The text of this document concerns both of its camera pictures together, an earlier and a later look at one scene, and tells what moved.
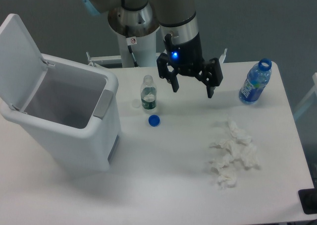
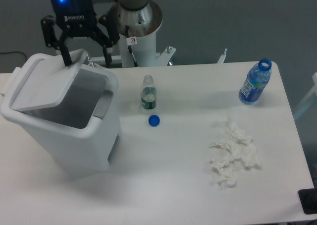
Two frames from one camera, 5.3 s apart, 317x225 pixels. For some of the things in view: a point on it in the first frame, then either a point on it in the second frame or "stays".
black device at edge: [308, 197] stays
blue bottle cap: [154, 120] stays
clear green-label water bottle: [148, 93] stays
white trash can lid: [22, 67] to [47, 81]
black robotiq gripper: [186, 57] to [76, 17]
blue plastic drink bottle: [258, 77] stays
